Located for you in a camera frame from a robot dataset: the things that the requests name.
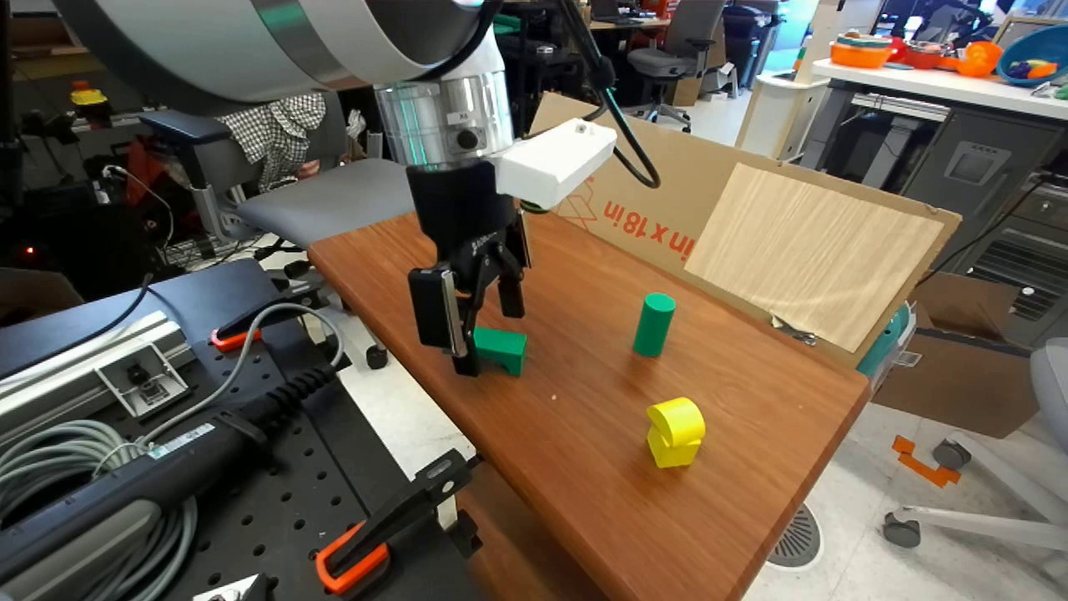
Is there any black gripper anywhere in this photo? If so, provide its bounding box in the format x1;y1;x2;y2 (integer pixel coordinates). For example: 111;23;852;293
402;160;535;380

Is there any green arch block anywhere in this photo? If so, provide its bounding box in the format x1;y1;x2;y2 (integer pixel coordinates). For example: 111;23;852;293
469;324;530;376

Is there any green cylinder block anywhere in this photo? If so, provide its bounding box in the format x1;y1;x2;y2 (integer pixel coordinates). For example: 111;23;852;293
629;290;680;362

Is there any yellow rounded block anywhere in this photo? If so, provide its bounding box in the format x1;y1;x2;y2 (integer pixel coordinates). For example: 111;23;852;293
643;394;709;469

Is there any silver metal plate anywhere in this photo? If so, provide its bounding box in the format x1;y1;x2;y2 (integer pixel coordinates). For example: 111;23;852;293
301;308;484;483

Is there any grey office chair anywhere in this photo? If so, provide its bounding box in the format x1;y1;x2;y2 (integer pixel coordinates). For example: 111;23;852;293
136;103;425;249

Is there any brown cardboard sheet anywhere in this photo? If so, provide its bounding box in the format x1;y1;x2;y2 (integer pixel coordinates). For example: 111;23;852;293
528;91;964;369

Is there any checkered cloth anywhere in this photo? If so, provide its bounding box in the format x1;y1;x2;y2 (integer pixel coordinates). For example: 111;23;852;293
215;91;360;168

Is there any black perforated board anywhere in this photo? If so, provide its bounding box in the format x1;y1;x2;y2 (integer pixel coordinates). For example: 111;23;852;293
164;331;494;601

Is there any black office chair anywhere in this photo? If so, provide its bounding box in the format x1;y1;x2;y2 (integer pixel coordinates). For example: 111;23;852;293
618;0;728;128

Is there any light wood panel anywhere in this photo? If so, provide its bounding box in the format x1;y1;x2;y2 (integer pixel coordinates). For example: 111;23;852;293
680;160;949;353

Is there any round floor drain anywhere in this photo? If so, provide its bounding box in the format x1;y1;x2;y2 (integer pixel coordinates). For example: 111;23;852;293
763;503;827;575

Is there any orange bowl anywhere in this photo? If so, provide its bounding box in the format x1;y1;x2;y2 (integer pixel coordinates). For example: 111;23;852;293
827;33;897;74

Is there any brown cardboard box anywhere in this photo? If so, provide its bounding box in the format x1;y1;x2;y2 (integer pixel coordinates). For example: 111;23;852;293
870;269;1044;441

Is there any white counter top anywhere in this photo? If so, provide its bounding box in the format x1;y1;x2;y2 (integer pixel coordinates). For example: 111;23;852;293
806;58;1068;128

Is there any white chair base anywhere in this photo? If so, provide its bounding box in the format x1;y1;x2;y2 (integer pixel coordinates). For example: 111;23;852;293
881;438;1068;586

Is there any blue bowl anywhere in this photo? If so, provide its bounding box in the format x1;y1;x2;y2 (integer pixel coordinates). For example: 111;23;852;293
994;23;1068;91

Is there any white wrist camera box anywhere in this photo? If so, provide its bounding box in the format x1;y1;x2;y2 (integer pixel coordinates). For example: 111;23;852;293
494;116;621;215

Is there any black camera cable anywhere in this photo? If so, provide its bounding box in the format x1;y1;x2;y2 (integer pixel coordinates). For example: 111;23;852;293
550;0;665;190

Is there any orange clamp handle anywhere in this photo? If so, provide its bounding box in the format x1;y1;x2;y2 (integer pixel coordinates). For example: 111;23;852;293
206;319;267;358

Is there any black orange-handled clamp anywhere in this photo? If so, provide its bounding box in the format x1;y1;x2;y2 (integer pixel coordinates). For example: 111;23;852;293
311;446;484;596

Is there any aluminium extrusion rail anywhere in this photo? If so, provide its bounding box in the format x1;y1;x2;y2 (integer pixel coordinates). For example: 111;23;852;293
0;308;194;425

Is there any grey cable bundle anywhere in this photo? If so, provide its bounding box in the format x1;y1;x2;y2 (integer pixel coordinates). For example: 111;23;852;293
0;415;202;601

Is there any orange plastic bracket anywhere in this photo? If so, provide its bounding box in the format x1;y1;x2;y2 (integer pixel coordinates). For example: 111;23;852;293
890;434;964;490

